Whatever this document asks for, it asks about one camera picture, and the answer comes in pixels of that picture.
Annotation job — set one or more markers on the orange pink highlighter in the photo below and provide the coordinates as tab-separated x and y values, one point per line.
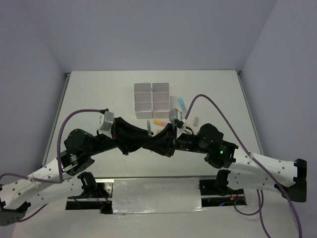
160	123

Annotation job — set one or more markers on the blue highlighter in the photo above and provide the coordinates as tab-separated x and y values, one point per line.
182	104

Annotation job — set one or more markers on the green pen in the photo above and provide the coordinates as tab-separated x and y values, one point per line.
149	128

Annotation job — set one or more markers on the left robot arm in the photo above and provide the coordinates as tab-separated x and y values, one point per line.
66	175

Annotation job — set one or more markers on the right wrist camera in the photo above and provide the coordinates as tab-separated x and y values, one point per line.
177	120

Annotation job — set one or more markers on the beige eraser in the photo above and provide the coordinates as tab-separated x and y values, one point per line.
196	122

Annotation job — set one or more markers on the silver foil cover plate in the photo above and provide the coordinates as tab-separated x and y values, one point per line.
156	196

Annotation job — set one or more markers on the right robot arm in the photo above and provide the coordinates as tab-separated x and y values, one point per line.
237	169

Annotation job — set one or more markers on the right white organizer tray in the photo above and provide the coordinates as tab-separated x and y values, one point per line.
160	100

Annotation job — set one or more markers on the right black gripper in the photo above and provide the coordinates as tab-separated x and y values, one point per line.
164	142

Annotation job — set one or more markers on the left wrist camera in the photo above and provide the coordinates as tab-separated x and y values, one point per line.
106	123

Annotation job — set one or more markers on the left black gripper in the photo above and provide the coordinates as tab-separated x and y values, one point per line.
128	138

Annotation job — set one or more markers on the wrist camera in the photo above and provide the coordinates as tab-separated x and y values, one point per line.
106	123
177	120

